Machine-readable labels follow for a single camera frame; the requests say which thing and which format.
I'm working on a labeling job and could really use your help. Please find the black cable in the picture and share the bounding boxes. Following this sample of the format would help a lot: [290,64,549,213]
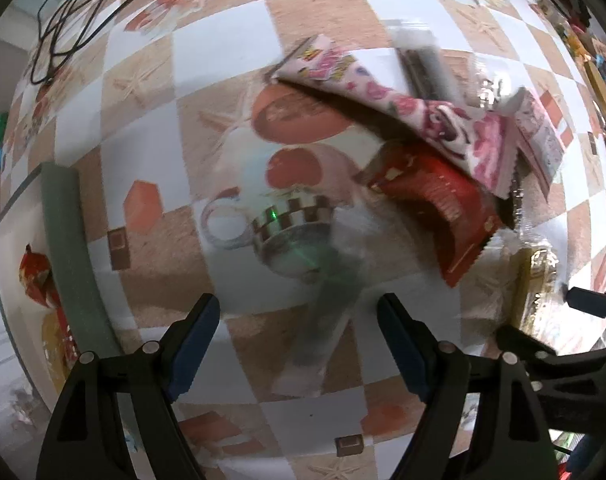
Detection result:
[30,0,184,86]

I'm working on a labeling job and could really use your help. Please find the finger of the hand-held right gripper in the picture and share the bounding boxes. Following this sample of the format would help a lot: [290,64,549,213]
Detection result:
[496,325,579,367]
[566,285,606,318]

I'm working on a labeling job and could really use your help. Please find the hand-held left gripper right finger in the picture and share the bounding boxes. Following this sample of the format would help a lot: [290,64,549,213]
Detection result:
[377,292,559,480]

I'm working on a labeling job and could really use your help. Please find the gold snack packet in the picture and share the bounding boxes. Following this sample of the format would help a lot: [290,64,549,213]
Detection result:
[510,245,569,331]

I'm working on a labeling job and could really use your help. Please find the checkered printed tablecloth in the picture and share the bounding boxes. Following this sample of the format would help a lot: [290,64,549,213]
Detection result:
[3,0,606,480]

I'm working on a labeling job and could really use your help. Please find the clear wrapped chocolate snack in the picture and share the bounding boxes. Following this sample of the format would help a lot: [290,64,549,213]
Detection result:
[388,22,459,101]

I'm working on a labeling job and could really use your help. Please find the white box with green edge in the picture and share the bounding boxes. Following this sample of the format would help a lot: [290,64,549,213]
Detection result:
[0,162,134,441]

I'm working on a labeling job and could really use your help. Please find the pale pink printed snack packet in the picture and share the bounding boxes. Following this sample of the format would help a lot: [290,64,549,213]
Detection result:
[513,87,566,198]

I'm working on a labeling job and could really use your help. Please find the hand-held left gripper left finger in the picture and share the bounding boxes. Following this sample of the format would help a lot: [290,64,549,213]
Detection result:
[40,292,221,480]

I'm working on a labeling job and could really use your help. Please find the pink printed snack bag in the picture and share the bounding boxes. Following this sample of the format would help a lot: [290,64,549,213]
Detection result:
[270,34,519,196]

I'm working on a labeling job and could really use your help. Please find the yellow snack packet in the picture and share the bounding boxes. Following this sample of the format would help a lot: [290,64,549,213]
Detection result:
[40,310,78,376]

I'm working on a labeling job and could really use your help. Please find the pile of assorted snack packets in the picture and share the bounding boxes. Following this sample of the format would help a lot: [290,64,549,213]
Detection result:
[498,0,606,181]

